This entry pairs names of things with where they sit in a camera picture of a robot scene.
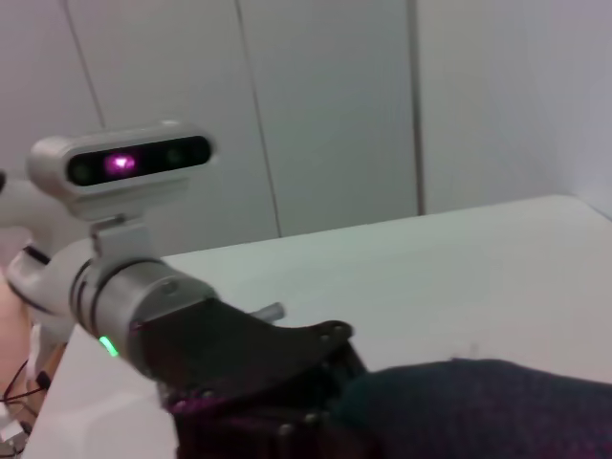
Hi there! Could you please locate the dark teal fabric bag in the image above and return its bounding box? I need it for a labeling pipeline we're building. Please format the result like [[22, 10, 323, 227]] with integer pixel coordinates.
[[329, 356, 612, 459]]

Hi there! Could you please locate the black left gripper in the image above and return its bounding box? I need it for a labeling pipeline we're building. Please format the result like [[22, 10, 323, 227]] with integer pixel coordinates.
[[129, 298, 384, 459]]

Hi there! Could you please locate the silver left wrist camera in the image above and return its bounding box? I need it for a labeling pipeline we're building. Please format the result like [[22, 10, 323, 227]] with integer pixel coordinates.
[[26, 119, 220, 222]]

